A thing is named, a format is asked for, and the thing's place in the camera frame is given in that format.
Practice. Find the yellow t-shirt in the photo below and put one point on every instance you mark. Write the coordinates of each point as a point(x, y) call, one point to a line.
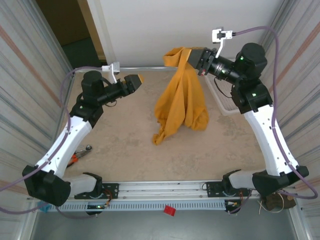
point(182, 100)

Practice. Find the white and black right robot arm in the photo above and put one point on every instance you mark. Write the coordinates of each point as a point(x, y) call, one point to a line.
point(265, 140)

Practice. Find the white perforated plastic basket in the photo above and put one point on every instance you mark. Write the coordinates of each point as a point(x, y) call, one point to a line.
point(225, 105)

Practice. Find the small circuit board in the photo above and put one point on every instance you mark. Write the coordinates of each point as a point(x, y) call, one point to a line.
point(233, 204)
point(97, 207)

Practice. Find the small blue block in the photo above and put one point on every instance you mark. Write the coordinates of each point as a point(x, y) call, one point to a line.
point(43, 208)

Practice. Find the small red block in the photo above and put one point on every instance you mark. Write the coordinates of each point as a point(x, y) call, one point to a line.
point(169, 210)

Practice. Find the aluminium table edge rail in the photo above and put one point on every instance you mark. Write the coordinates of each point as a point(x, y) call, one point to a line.
point(140, 68)

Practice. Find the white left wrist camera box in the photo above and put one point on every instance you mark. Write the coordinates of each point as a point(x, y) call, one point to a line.
point(111, 68)

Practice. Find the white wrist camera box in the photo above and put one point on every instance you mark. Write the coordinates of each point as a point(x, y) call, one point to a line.
point(111, 68)
point(226, 35)

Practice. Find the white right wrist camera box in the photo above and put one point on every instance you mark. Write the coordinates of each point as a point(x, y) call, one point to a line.
point(226, 35)

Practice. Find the beige door frame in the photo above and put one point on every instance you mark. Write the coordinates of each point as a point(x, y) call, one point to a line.
point(92, 30)

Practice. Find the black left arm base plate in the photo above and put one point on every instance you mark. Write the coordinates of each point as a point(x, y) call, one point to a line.
point(112, 190)

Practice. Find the aluminium mounting rail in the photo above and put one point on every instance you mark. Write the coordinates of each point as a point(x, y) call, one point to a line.
point(162, 190)

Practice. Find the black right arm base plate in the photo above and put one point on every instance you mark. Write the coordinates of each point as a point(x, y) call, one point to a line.
point(212, 187)

